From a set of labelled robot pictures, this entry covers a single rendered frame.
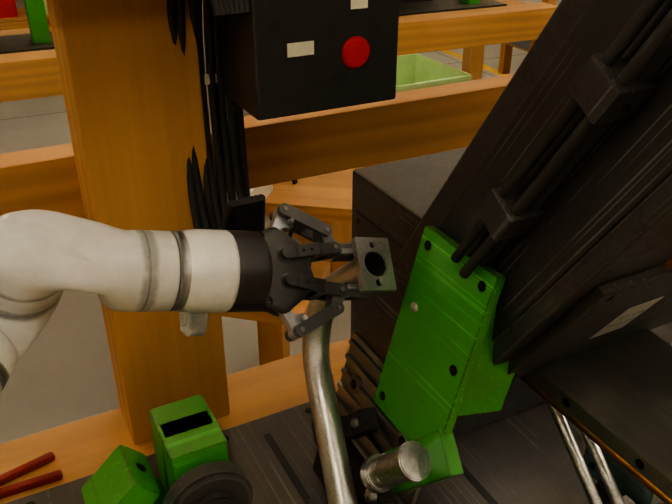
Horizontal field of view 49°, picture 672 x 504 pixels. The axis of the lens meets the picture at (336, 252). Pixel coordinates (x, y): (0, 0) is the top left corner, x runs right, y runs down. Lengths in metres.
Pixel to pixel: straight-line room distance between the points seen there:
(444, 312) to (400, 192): 0.22
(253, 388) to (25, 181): 0.45
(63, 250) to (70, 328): 2.41
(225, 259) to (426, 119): 0.57
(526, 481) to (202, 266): 0.55
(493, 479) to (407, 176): 0.40
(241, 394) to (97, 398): 1.51
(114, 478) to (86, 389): 2.00
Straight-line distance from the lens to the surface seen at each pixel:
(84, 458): 1.09
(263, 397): 1.13
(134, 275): 0.62
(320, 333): 0.81
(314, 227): 0.72
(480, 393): 0.75
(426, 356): 0.74
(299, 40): 0.79
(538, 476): 1.02
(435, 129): 1.16
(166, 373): 1.03
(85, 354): 2.84
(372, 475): 0.78
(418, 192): 0.89
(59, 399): 2.66
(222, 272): 0.64
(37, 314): 0.63
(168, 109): 0.87
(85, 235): 0.61
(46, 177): 0.96
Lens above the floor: 1.60
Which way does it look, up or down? 29 degrees down
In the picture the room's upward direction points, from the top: straight up
